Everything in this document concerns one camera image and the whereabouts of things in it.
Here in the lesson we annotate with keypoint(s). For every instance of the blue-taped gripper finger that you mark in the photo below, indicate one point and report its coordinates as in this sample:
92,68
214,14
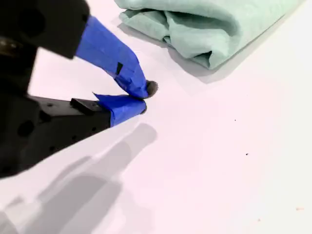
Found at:
122,109
109,53

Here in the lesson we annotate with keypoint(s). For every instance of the pale green T-shirt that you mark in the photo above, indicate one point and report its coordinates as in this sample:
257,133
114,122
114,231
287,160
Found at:
207,31

